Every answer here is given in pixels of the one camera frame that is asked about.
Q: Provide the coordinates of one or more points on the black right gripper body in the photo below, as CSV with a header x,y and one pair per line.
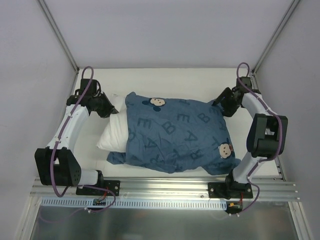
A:
x,y
223,103

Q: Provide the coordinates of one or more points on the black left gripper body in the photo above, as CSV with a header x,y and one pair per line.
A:
x,y
106,107

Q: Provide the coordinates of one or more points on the white pillow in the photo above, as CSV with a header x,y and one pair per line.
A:
x,y
116,133

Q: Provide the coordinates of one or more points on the blue patterned pillowcase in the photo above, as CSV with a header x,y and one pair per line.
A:
x,y
174,135

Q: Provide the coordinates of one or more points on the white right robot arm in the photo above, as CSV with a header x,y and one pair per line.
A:
x,y
265,141

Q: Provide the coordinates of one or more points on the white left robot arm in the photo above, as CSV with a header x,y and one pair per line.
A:
x,y
56,163

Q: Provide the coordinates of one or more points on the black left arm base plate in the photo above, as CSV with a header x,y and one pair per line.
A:
x,y
107,187

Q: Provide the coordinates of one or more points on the left aluminium frame post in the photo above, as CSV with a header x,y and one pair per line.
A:
x,y
57,33

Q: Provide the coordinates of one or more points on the aluminium frame post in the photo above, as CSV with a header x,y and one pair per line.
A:
x,y
57,33
276,34

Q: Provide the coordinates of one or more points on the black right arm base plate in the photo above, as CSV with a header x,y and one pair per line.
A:
x,y
229,191

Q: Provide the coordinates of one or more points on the aluminium mounting rail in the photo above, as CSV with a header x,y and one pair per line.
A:
x,y
196,188

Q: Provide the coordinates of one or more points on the right aluminium frame post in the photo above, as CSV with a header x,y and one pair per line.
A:
x,y
276,34

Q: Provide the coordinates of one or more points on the white slotted cable duct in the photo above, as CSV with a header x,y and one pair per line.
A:
x,y
72,202

